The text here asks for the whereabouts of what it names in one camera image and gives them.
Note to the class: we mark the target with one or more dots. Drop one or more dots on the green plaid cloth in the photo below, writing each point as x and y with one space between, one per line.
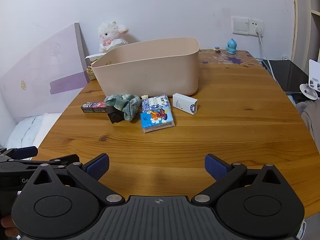
126 104

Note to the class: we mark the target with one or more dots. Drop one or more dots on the white stand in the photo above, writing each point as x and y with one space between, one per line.
312 85

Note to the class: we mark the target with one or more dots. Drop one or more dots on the blue duck toy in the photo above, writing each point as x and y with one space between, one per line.
231 47

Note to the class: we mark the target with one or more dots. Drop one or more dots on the gold foil package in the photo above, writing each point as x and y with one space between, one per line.
90 74

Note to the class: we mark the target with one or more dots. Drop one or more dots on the white wall socket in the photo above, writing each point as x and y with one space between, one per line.
256 25

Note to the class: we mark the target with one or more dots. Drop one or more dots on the white plush lamb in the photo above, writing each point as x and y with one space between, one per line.
110 33

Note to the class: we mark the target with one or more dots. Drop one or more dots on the light blue bedding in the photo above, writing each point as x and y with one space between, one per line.
27 130

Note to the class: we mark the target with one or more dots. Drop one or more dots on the small dark printed box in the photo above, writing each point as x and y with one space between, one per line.
86 107
98 106

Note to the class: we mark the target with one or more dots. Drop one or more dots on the blue cartoon tissue pack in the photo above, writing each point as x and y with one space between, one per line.
157 120

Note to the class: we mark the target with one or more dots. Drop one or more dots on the blue white patterned tissue pack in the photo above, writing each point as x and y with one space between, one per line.
157 102

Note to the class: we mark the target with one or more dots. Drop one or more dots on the purple and white headboard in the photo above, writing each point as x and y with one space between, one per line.
37 67

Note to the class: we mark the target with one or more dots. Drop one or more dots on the beige plastic basket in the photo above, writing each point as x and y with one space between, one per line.
150 75

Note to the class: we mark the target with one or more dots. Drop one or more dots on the white wall switch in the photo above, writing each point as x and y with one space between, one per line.
240 25

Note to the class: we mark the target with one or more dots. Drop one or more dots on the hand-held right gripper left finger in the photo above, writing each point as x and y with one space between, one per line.
98 167

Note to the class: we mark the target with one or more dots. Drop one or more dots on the purple flower table mat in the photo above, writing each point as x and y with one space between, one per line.
225 58

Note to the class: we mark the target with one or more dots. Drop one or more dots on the black box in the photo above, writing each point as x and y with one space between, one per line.
115 117

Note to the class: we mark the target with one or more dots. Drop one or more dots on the person's left hand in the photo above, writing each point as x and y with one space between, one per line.
7 227

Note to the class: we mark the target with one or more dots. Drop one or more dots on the wooden cabinet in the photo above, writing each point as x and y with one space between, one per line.
303 30

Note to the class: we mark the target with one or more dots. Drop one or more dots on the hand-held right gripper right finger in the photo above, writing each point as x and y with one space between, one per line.
215 167

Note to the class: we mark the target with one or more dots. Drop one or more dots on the small mushroom figurine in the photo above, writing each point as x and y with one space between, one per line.
217 49

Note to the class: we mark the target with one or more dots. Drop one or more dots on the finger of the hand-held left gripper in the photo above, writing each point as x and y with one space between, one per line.
65 159
25 152

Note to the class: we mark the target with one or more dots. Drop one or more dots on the grey cloth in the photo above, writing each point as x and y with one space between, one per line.
311 120

